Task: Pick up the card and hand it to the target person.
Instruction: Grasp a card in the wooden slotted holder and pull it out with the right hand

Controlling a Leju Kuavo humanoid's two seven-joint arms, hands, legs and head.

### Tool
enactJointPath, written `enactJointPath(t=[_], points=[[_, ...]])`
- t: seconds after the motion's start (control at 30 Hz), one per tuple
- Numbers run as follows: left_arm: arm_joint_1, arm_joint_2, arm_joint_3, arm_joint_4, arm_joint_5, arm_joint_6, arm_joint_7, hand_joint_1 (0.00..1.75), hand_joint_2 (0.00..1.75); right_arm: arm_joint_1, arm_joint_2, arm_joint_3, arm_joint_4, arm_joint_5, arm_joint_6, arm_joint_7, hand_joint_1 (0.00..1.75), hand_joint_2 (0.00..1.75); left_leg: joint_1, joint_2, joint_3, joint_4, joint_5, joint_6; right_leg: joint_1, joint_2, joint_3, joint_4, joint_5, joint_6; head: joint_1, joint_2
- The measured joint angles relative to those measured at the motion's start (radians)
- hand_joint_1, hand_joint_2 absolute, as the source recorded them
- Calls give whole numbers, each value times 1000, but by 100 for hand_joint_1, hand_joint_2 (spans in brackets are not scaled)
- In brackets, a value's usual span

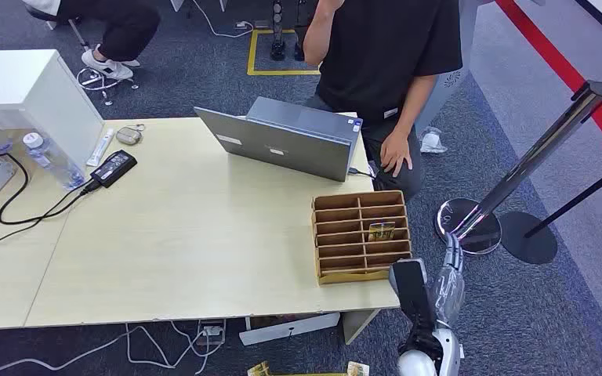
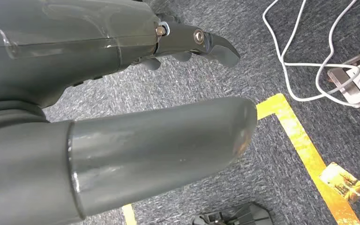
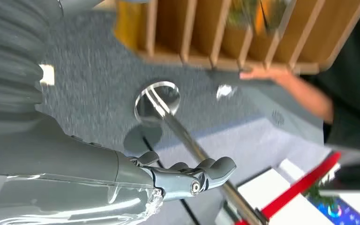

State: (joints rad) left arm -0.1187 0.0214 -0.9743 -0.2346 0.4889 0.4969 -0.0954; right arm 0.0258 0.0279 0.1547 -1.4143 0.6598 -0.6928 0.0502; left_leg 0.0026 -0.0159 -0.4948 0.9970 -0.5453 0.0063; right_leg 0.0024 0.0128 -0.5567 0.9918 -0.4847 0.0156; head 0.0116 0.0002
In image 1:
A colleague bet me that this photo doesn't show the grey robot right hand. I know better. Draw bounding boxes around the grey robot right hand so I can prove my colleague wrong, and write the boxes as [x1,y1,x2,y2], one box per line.
[432,233,466,329]

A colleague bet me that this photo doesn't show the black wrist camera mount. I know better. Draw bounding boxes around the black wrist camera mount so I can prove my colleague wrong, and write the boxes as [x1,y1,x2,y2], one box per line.
[388,258,438,333]

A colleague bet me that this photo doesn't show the white power strip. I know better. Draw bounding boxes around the white power strip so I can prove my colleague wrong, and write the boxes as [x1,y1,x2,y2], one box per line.
[197,319,227,348]

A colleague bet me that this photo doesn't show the white cabinet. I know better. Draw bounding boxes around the white cabinet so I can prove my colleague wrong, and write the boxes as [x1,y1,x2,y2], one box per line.
[0,49,106,172]

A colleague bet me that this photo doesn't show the black power adapter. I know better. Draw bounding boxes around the black power adapter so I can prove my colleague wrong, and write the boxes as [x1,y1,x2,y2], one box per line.
[89,150,139,189]

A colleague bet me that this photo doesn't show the grey open laptop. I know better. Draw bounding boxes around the grey open laptop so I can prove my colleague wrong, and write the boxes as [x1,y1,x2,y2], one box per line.
[193,96,364,183]

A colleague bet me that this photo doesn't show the small yellow green card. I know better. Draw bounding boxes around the small yellow green card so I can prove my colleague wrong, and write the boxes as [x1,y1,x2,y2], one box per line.
[368,221,397,244]

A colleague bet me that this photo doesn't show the white floor cables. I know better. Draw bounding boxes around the white floor cables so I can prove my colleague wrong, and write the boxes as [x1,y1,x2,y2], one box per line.
[0,321,227,376]

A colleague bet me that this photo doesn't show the chrome base stool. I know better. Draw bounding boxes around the chrome base stool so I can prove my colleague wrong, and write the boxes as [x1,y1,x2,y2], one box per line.
[25,4,140,107]

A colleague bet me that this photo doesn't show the white tube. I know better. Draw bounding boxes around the white tube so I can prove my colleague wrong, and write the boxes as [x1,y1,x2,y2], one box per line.
[85,128,116,168]

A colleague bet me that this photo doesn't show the white cable with plug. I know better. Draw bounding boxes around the white cable with plug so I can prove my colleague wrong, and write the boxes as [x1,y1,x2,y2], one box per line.
[191,0,256,39]

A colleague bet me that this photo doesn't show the yellow floor tape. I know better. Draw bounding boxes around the yellow floor tape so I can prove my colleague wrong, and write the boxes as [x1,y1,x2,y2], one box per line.
[246,28,321,77]

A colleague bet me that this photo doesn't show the white flat box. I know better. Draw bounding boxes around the white flat box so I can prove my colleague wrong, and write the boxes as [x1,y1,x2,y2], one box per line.
[238,313,342,347]

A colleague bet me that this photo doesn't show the clear plastic water bottle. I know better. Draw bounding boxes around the clear plastic water bottle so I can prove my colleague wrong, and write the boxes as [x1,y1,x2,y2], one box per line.
[22,132,86,191]

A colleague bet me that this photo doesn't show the wooden table leg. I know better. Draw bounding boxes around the wooden table leg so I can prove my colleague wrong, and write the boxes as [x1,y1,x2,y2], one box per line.
[341,309,381,346]

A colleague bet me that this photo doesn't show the black stanchion post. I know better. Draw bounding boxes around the black stanchion post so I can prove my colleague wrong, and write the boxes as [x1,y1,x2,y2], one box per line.
[498,162,602,266]

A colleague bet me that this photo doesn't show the black stand leg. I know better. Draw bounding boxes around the black stand leg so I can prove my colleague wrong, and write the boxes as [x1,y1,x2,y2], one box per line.
[270,0,286,62]
[294,0,308,62]

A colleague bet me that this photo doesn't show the red barrier belt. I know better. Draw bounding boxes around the red barrier belt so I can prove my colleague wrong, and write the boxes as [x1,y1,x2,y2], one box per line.
[495,0,602,172]

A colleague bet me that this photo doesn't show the grey pouch with ring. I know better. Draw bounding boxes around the grey pouch with ring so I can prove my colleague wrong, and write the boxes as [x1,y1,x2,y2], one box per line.
[114,123,147,146]

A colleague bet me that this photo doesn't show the person's left hand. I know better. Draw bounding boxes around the person's left hand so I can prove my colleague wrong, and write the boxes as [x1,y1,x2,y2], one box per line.
[379,128,414,179]

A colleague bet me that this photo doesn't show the cardboard slotted card organizer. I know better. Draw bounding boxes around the cardboard slotted card organizer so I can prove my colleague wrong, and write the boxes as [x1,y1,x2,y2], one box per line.
[311,190,413,287]

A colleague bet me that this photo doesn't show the chrome stanchion post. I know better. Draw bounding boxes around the chrome stanchion post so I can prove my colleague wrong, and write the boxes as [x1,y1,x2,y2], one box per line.
[434,80,602,256]

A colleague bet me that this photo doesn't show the seated person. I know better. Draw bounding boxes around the seated person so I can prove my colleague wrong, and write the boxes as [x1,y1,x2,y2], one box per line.
[20,0,161,81]

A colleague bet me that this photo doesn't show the black power cable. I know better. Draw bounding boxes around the black power cable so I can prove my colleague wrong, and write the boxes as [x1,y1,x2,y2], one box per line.
[0,143,102,249]

